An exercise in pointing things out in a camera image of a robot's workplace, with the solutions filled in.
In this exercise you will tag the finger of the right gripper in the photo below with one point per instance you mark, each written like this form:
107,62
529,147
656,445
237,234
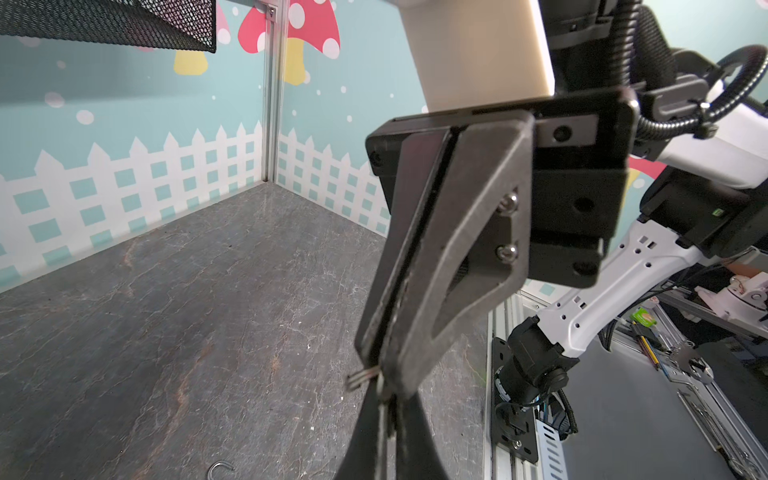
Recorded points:
409,166

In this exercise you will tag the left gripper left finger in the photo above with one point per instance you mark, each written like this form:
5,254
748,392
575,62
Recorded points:
366,455

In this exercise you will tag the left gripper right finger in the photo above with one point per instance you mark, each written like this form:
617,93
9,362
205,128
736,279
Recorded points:
416,454

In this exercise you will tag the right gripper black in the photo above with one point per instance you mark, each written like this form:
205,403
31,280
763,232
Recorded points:
525,190

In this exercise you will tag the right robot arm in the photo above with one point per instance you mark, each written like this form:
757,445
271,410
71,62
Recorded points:
649,162

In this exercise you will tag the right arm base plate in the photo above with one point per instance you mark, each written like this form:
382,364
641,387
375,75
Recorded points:
512,428

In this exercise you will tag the white slotted cable duct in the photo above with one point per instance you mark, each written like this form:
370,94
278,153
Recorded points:
551,463

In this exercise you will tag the black wire mesh basket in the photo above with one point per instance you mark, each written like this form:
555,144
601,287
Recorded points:
160,24

